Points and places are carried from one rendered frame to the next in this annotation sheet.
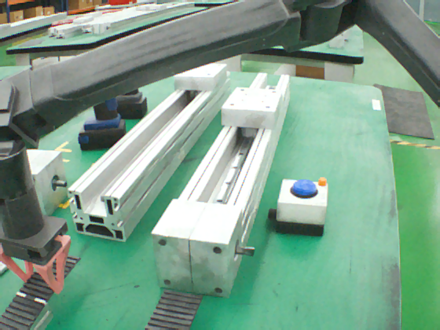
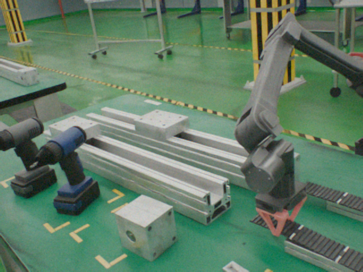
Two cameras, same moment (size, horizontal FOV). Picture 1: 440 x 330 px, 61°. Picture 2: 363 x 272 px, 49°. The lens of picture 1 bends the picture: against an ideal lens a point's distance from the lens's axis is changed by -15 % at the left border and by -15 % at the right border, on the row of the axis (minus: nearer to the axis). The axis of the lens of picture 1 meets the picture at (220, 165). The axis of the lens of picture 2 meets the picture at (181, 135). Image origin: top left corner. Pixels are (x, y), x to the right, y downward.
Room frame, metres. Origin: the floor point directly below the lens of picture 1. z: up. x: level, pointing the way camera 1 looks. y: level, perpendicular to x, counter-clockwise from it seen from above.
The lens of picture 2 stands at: (0.16, 0.94, 1.38)
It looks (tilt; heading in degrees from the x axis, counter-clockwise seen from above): 23 degrees down; 304
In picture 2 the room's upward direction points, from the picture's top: 8 degrees counter-clockwise
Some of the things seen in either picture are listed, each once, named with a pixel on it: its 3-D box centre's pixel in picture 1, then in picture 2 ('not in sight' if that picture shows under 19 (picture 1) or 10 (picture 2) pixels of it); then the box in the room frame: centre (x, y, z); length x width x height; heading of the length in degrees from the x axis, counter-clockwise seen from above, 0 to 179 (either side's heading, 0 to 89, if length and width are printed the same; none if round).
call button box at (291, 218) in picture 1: (297, 206); not in sight; (0.61, -0.13, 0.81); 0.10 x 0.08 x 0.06; 76
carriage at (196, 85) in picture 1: (201, 80); (75, 133); (1.20, 0.05, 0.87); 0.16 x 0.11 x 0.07; 166
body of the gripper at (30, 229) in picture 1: (20, 214); (280, 183); (0.39, 0.24, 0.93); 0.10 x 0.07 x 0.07; 76
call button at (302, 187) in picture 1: (304, 189); not in sight; (0.61, -0.14, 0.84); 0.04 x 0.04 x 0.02
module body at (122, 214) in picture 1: (173, 127); (120, 162); (0.96, 0.11, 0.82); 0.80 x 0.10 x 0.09; 166
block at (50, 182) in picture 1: (41, 183); (150, 224); (0.67, 0.35, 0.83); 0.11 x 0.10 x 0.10; 80
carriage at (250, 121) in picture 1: (254, 111); (161, 127); (0.91, -0.08, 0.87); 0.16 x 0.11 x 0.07; 166
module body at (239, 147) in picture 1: (254, 133); (164, 140); (0.91, -0.08, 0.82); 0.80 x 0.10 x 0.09; 166
